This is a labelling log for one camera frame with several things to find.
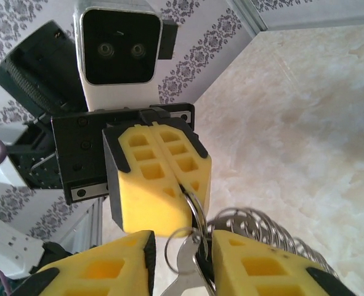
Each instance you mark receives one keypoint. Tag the silver key with black fob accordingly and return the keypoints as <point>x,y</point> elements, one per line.
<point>186,262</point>

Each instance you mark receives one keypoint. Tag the aluminium left frame post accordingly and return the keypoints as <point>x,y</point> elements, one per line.
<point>246,12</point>

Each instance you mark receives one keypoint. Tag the aluminium back wall strip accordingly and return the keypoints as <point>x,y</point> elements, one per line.
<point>323,23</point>

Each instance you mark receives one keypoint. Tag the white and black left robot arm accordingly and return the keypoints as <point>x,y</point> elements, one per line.
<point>6,246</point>

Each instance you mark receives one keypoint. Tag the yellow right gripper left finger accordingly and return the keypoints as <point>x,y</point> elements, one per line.
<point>92,274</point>

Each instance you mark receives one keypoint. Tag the aluminium wall strip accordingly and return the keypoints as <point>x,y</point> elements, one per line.
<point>323,23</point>
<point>92,222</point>

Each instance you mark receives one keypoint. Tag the left wrist camera, white mount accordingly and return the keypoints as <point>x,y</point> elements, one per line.
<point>120,46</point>

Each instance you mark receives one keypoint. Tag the aluminium left wall strip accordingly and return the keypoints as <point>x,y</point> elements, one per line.
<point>92,222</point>

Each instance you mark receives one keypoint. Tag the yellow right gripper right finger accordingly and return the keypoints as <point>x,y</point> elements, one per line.
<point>261,274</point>

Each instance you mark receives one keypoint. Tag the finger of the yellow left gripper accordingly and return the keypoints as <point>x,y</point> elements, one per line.
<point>194,172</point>
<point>148,203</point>

